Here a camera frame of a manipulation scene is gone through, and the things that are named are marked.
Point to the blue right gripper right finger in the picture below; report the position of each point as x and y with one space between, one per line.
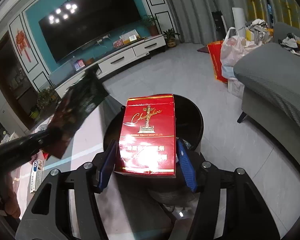
189 172

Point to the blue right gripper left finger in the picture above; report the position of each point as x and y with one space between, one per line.
105 165

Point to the red cigarette carton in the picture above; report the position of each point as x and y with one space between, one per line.
147 140

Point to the white medicine box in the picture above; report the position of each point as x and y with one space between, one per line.
36 175

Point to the dark green snack bag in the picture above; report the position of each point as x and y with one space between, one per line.
79 101

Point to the black trash bin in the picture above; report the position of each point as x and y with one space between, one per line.
189 123

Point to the person's left hand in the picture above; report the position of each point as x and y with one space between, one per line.
8 198

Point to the potted plants on left stand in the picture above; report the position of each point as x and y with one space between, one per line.
46 100

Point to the red paper shopping bag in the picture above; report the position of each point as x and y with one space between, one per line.
214 49

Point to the white tv cabinet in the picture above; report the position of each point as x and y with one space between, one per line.
117 60

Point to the potted plant by curtain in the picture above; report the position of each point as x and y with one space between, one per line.
170 37

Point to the pink white plastic bag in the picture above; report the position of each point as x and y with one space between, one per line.
233 49

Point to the grey sofa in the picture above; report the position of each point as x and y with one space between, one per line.
271 78

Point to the red chinese knot left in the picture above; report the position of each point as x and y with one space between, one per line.
22 43

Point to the black upright vacuum cleaner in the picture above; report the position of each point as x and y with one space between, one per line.
219 20

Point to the potted plant on cabinet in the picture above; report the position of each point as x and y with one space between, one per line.
151 22

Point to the pile of clothes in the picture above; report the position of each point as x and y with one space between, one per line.
258 31

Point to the grey curtain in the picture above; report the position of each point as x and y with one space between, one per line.
195 22

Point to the white paper roll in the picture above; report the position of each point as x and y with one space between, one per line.
239 21

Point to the large black television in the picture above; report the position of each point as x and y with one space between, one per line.
77 22

